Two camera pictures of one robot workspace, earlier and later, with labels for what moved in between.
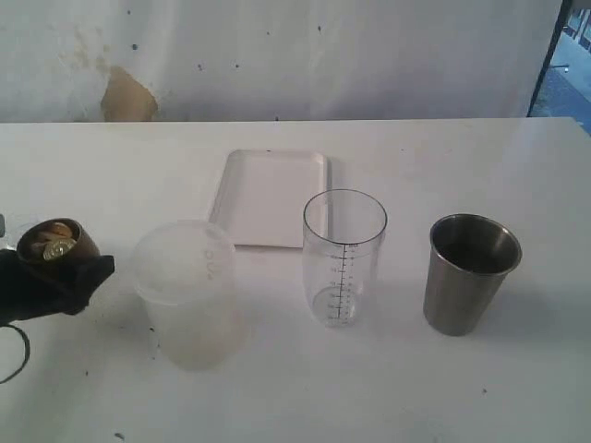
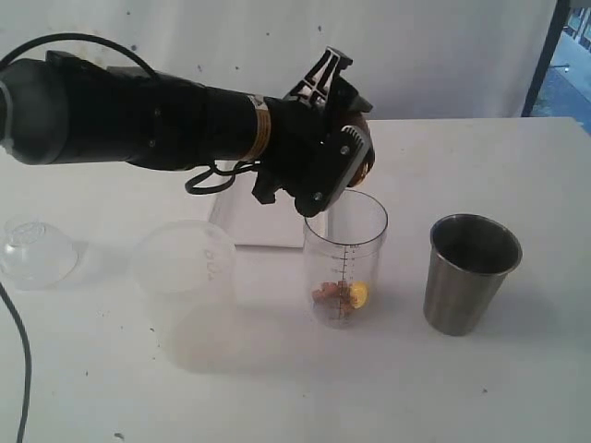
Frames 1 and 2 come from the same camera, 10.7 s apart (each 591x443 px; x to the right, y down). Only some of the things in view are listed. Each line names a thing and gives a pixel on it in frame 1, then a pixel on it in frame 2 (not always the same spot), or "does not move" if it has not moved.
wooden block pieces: (58, 231) → (335, 295)
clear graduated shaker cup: (343, 236) does not move
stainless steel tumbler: (469, 257) does not move
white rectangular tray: (262, 193) does not move
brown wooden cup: (55, 240) → (360, 121)
